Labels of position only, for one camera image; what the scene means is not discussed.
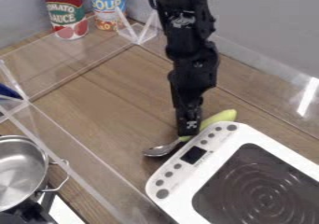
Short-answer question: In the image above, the tomato sauce can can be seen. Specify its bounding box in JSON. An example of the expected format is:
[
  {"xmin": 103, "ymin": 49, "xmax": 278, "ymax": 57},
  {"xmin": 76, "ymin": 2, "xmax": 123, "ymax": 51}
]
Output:
[{"xmin": 46, "ymin": 0, "xmax": 88, "ymax": 40}]

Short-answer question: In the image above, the alphabet soup can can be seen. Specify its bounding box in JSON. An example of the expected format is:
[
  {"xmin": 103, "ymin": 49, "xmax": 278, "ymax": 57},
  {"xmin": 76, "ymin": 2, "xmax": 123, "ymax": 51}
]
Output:
[{"xmin": 91, "ymin": 0, "xmax": 126, "ymax": 31}]

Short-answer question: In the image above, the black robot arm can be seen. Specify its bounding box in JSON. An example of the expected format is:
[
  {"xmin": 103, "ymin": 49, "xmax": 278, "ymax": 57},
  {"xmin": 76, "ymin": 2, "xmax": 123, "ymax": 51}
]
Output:
[{"xmin": 148, "ymin": 0, "xmax": 219, "ymax": 136}]

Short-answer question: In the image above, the black stove under pot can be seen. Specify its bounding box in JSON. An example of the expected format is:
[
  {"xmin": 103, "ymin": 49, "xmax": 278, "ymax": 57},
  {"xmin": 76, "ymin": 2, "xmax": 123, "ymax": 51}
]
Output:
[{"xmin": 0, "ymin": 192, "xmax": 59, "ymax": 224}]

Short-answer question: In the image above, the green handled metal spoon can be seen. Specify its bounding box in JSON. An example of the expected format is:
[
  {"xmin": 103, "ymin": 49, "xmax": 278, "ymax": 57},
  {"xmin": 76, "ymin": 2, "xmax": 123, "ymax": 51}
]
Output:
[{"xmin": 142, "ymin": 109, "xmax": 237, "ymax": 157}]

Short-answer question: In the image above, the clear acrylic corner bracket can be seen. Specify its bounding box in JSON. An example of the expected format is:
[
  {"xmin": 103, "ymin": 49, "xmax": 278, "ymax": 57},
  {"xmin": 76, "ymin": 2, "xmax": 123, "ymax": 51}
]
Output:
[{"xmin": 116, "ymin": 8, "xmax": 160, "ymax": 45}]

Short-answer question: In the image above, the white and black stove top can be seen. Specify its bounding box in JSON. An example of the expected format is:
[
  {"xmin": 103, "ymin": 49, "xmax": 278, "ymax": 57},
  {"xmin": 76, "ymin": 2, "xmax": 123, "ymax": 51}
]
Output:
[{"xmin": 146, "ymin": 121, "xmax": 319, "ymax": 224}]

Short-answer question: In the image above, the clear acrylic left bracket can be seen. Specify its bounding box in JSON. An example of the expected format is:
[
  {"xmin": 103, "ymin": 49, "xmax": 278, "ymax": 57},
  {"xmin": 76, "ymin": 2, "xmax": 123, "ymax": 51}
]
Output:
[{"xmin": 0, "ymin": 59, "xmax": 28, "ymax": 124}]

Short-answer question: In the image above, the blue object at left edge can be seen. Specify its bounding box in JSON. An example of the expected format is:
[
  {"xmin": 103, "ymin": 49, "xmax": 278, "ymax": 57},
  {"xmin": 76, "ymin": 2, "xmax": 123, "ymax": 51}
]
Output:
[{"xmin": 0, "ymin": 83, "xmax": 22, "ymax": 99}]

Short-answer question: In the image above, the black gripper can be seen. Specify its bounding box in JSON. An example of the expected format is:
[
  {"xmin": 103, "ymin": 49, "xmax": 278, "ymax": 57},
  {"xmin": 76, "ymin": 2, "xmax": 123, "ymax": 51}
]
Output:
[{"xmin": 167, "ymin": 44, "xmax": 221, "ymax": 138}]

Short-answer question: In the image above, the stainless steel pot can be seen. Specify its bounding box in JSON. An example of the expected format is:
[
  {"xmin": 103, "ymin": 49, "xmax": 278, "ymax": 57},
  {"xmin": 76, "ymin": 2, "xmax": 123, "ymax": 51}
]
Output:
[{"xmin": 0, "ymin": 135, "xmax": 70, "ymax": 212}]

